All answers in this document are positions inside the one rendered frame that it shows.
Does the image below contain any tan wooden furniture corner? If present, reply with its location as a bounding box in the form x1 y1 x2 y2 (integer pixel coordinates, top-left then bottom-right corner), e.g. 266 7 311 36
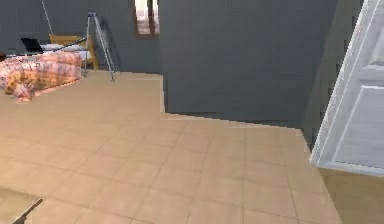
0 187 44 224

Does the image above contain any black laptop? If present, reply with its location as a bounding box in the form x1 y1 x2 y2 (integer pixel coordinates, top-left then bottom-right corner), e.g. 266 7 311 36
20 37 45 54

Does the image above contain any pink patterned bed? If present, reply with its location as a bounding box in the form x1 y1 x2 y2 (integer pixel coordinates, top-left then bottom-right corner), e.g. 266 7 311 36
0 50 84 103

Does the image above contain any grey tripod floor lamp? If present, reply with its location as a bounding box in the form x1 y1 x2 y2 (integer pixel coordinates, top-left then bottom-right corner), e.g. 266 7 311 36
40 0 117 83

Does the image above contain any wooden chair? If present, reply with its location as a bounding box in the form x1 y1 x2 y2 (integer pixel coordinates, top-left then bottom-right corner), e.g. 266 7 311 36
49 34 100 71

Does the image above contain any white panelled room door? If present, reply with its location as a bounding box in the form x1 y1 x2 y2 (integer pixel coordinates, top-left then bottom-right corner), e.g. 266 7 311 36
309 0 384 177

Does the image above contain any brown framed window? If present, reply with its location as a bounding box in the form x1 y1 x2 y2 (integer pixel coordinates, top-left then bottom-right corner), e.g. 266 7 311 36
130 0 161 40

